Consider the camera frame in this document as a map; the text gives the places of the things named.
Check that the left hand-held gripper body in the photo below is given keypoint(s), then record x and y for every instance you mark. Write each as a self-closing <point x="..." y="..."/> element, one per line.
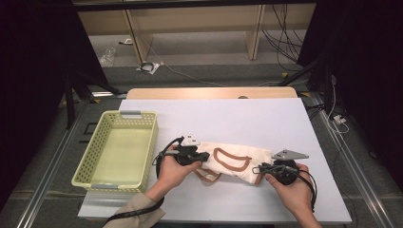
<point x="188" y="152"/>

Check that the cream baby bodysuit brown trim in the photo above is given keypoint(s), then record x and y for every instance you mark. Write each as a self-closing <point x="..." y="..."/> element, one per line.
<point x="256" y="158"/>

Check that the pale green perforated plastic basket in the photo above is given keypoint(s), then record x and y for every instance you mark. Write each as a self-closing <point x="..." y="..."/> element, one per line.
<point x="120" y="152"/>

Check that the person's right hand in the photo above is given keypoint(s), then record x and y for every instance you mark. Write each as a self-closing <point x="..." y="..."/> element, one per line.
<point x="296" y="196"/>

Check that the black metal stand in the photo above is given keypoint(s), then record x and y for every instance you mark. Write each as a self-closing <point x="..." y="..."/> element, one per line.
<point x="328" y="91"/>
<point x="69" y="101"/>

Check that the black curtain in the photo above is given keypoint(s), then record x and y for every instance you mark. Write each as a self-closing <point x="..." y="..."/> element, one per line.
<point x="31" y="79"/>
<point x="370" y="79"/>

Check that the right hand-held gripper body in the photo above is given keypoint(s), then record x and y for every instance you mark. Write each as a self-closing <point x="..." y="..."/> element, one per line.
<point x="286" y="171"/>

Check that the small white floor object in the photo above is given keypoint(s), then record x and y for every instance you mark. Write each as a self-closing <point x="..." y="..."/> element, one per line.
<point x="127" y="41"/>

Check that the light wooden shelf unit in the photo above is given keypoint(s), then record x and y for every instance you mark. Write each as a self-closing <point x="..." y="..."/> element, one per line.
<point x="190" y="19"/>

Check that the person's left hand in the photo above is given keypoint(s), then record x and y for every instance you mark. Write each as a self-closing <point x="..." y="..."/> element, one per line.
<point x="172" y="175"/>

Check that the aluminium floor rail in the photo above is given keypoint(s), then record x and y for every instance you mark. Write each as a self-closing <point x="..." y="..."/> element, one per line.
<point x="47" y="180"/>
<point x="355" y="164"/>

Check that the white power adapter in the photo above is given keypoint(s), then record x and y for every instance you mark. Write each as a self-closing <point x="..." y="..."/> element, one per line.
<point x="339" y="119"/>

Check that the clear plastic bag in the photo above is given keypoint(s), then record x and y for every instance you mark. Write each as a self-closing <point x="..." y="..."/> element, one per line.
<point x="107" y="57"/>

